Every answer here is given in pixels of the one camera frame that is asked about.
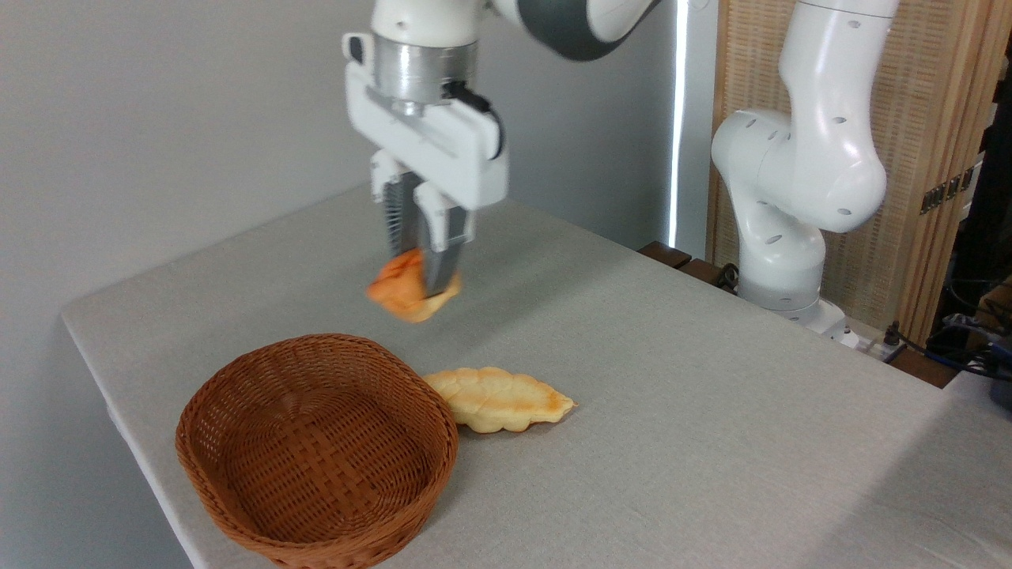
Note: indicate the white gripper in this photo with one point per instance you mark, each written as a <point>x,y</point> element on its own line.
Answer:
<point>458,150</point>

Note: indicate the round orange knotted bread roll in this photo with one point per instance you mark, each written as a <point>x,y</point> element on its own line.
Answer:
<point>399,294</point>

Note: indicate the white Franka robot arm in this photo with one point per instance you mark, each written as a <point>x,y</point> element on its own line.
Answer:
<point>822,158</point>

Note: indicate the long leaf-shaped yellow bread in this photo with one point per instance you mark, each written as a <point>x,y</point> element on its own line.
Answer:
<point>502,400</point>

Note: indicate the brown woven wicker basket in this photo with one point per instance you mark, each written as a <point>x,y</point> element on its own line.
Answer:
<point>332,474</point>

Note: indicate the grey tablecloth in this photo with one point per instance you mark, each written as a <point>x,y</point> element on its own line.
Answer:
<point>632,395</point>

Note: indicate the white power strip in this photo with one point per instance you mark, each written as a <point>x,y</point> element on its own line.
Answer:
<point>866,342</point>

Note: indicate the metal screen hinge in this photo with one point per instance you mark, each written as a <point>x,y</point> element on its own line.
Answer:
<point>945,190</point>

